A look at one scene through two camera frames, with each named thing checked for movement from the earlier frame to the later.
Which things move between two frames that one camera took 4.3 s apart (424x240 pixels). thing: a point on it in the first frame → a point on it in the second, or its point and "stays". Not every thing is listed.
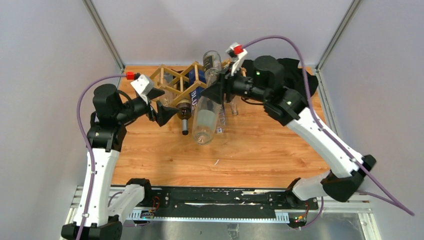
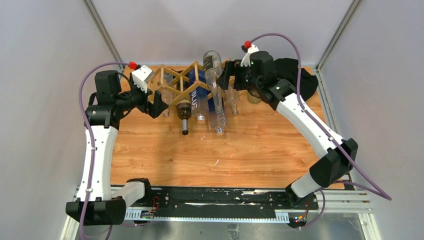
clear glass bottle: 204,120 → 253,99
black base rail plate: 222,200 stays
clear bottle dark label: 212,66 stays
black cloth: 295,75 stays
